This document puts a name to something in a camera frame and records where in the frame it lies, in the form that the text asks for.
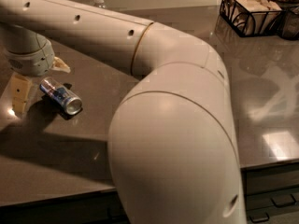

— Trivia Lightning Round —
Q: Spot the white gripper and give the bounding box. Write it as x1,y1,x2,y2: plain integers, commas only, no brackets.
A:
0,22,71,114

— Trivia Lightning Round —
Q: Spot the red bull can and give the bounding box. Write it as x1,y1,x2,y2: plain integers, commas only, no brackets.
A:
39,77,82,116

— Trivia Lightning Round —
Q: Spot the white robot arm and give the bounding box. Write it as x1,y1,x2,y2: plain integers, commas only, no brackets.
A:
0,0,247,224

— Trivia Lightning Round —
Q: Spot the clear plastic water bottle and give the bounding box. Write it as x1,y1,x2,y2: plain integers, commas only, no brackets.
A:
93,0,107,8

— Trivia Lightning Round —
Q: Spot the dark mesh cup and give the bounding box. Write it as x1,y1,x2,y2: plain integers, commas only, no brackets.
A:
278,7,299,40

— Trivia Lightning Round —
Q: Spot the black wire napkin basket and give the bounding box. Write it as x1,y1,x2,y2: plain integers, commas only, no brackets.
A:
220,0,282,37

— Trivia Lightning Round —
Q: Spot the right lower drawer handle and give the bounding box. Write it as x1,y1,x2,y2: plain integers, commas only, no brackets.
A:
249,213,270,224

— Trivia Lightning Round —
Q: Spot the drawer handle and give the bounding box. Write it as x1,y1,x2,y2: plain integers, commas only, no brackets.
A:
249,213,270,224
271,194,296,208

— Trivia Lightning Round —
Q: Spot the right upper drawer handle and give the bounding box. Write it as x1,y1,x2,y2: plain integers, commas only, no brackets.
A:
271,194,296,208

